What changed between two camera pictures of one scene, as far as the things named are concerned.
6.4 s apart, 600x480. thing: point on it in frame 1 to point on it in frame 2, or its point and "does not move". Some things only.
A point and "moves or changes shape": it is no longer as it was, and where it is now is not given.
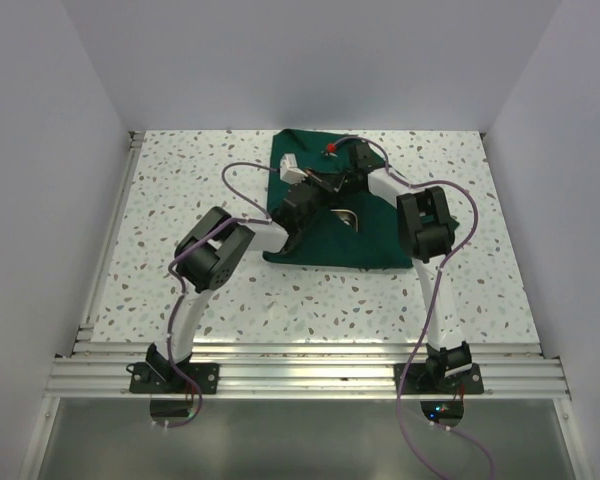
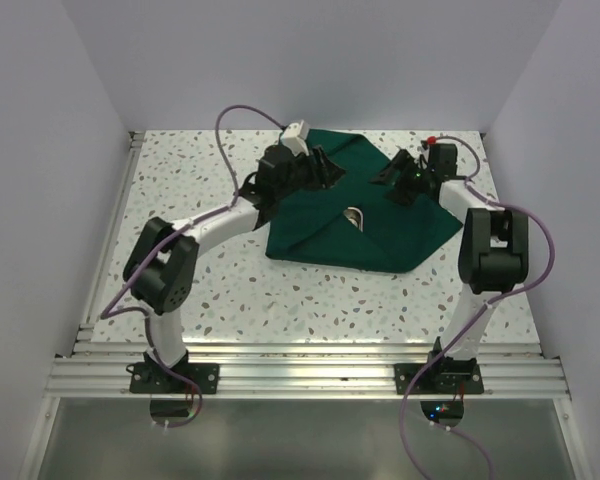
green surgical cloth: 327,214 does not move
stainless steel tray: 347,216 moves or changes shape
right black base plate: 417,381 does not move
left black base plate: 144,379 does not move
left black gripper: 319,180 to 326,173
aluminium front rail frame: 313,368 does not move
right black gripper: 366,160 to 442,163
